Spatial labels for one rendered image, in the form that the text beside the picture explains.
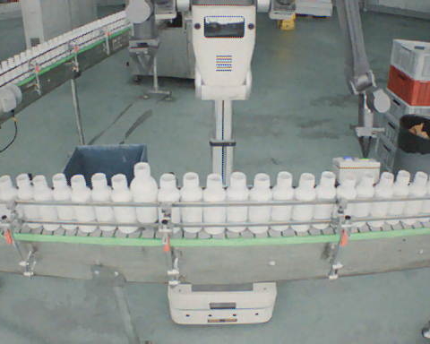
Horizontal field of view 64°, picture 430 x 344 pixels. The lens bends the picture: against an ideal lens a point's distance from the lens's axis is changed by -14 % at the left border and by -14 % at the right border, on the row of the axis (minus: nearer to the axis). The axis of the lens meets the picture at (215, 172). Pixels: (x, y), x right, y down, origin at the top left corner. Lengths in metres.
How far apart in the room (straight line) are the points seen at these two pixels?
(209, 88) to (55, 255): 0.82
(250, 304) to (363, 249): 0.86
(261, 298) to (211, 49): 1.14
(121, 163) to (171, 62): 3.27
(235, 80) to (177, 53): 3.32
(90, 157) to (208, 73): 0.61
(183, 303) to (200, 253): 0.82
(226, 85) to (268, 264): 0.69
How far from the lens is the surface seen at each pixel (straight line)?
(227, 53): 1.43
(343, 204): 1.02
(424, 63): 3.10
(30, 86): 2.64
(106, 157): 1.66
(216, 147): 1.63
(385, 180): 1.08
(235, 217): 1.03
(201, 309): 1.93
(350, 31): 1.09
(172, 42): 4.75
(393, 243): 1.21
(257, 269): 1.13
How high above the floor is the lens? 1.71
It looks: 33 degrees down
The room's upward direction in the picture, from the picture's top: straight up
